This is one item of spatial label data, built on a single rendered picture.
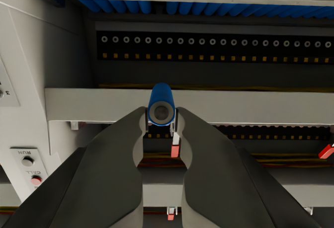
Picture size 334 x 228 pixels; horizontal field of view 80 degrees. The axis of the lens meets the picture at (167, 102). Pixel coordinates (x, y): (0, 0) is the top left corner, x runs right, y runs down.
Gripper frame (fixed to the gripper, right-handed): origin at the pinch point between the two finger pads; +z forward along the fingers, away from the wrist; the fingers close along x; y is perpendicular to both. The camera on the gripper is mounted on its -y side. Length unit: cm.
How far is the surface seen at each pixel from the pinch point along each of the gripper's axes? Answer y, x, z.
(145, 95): 5.9, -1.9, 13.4
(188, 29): -0.4, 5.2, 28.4
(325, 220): 47, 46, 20
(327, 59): 4.2, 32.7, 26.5
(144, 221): 50, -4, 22
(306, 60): 4.4, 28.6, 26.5
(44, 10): -3.9, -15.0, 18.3
